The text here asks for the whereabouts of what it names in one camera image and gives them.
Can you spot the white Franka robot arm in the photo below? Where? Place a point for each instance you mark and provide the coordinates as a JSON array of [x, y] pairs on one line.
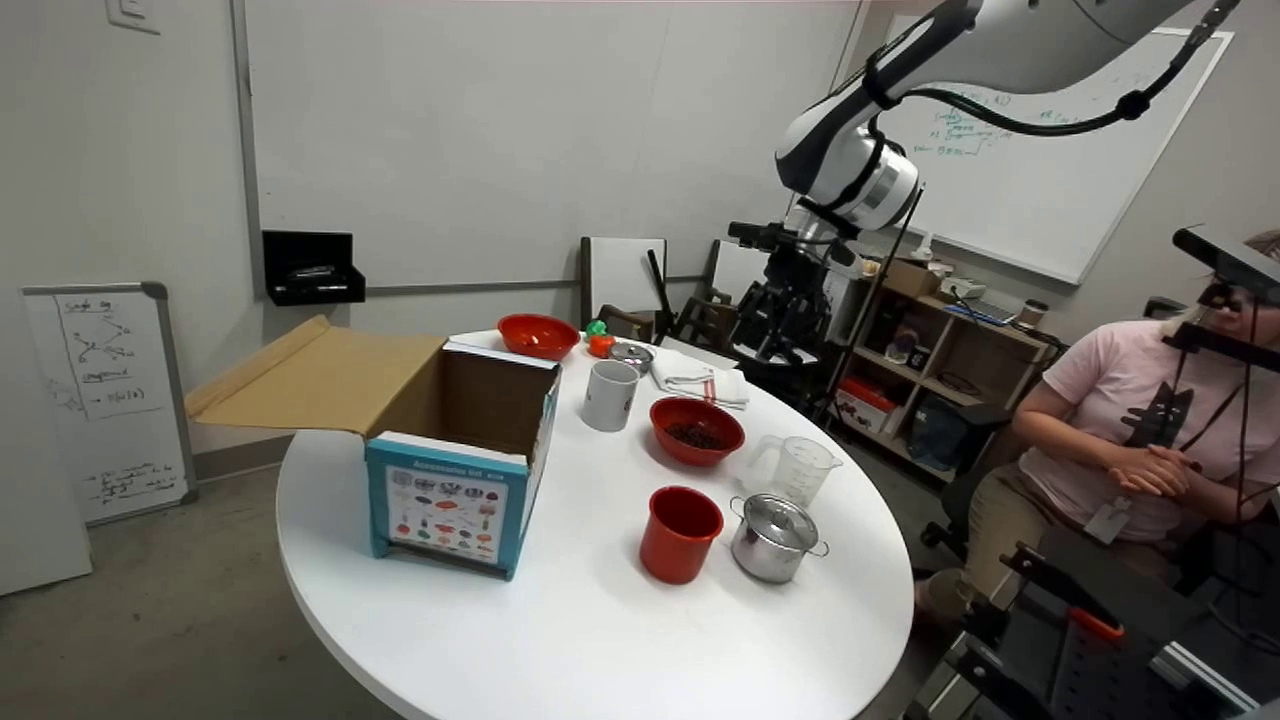
[[987, 63]]

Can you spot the blue printed cardboard box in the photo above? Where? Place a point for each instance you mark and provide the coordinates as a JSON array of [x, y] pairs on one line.
[[446, 501]]

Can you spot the orange toy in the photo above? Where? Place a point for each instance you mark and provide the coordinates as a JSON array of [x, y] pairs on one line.
[[602, 344]]

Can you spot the white square panel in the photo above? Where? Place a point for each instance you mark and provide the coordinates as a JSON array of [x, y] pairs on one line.
[[624, 273]]

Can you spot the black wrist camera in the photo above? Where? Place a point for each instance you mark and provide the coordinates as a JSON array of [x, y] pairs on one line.
[[784, 243]]

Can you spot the white cloth with red stripes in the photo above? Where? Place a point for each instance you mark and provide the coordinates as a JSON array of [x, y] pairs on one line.
[[694, 375]]

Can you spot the steel pot with lid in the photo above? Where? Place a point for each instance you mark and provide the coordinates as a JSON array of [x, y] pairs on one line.
[[775, 537]]

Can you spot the small steel bowl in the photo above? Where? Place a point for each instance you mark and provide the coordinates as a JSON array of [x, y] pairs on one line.
[[633, 358]]

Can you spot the red cup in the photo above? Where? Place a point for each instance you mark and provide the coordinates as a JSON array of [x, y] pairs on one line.
[[680, 537]]

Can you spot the black camera on mount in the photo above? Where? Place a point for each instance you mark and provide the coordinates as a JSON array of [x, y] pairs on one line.
[[1224, 262]]

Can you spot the green toy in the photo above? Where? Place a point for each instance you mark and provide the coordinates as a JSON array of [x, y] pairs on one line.
[[593, 325]]

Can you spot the black case on shelf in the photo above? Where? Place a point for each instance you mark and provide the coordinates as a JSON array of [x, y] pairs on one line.
[[309, 269]]

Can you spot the black perforated workbench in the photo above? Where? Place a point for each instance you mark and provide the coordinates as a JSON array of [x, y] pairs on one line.
[[1134, 665]]

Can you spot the large wall whiteboard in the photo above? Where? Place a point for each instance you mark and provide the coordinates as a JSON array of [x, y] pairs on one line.
[[1067, 175]]

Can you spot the small framed whiteboard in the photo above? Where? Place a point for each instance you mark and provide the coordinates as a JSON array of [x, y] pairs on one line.
[[110, 401]]

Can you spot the wooden shelf unit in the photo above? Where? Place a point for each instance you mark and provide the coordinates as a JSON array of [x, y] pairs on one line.
[[961, 367]]

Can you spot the small red bowl with spoon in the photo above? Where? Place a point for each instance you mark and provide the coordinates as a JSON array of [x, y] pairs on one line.
[[537, 339]]

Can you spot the white mug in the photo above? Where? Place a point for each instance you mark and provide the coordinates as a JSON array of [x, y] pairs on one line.
[[611, 396]]

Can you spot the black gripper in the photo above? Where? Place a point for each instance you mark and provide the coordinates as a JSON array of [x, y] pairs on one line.
[[797, 277]]

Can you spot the person in pink shirt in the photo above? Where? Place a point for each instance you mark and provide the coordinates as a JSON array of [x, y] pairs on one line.
[[1134, 401]]

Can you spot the red bowl with coffee beans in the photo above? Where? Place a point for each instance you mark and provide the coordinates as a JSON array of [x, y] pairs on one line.
[[699, 433]]

